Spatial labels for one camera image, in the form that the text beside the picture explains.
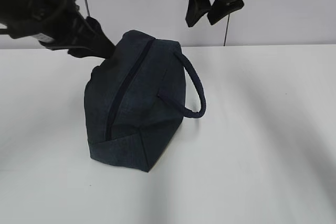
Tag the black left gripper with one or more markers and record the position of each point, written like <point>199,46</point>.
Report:
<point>57,25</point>

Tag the dark blue lunch bag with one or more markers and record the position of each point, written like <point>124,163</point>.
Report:
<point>135,101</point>

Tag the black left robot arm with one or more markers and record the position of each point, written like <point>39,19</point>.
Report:
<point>57,25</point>

